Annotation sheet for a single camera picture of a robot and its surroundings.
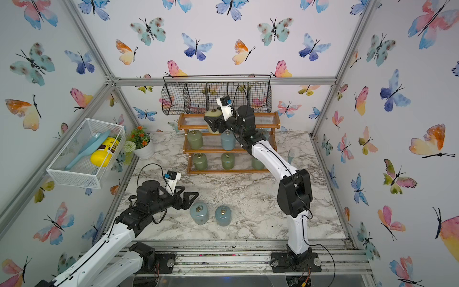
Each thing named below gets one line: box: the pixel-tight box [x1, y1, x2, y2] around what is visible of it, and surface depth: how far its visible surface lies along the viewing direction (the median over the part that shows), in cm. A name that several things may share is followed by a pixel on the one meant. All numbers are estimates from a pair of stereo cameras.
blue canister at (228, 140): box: [221, 128, 237, 151], surface depth 92 cm
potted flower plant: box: [123, 126, 155, 160], surface depth 103 cm
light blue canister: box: [189, 202, 210, 225], surface depth 82 cm
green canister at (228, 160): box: [221, 152, 235, 170], surface depth 101 cm
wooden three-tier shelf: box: [177, 111, 281, 174], surface depth 95 cm
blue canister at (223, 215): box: [215, 205, 232, 227], surface depth 82 cm
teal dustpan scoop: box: [63, 129, 112, 171], surface depth 70 cm
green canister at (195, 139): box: [187, 129, 204, 150], surface depth 92 cm
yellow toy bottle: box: [90, 136, 119, 168], surface depth 72 cm
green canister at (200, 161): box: [193, 153, 208, 171], surface depth 101 cm
